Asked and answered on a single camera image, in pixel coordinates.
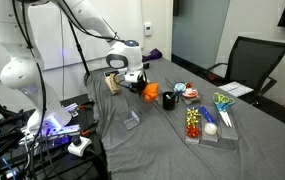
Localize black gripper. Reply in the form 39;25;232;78
123;69;149;96

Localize small empty clear box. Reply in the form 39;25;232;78
117;108;142;132

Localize white-framed tablet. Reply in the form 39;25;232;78
103;69;117;79

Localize black mug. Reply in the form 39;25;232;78
162;91;181;112

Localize purple folded umbrella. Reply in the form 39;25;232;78
141;48;164;63

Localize teal ribbon spool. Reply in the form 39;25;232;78
174;82;187;95

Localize red white ribbon spool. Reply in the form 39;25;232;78
181;87;200;100

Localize clear shallow tray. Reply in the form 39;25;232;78
164;77;204;106

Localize gold gift bow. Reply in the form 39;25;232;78
185;107;202;127

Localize red gift bow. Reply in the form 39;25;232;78
185;124;201;140

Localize grey tablecloth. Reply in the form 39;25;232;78
84;57;285;180

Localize blue marker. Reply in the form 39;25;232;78
198;105;218;125

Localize white tape roll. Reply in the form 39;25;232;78
203;122;219;136

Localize green blue scissors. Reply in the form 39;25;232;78
212;92;236;129

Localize printed paper sheet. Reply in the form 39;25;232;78
217;81;255;99

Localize clear three-slot organizer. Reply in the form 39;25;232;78
184;103;240;151

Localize black mesh office chair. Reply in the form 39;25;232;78
204;35;285;108

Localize black robot stand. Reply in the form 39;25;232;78
0;94;111;180

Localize orange strap roll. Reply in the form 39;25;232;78
141;82;161;103

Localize orange-handled clamp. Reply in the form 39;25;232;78
77;102;95;112
79;128;95;138

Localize white wall thermostat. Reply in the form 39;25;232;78
143;21;153;37

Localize black camera tripod pole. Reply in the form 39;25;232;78
67;19;92;78

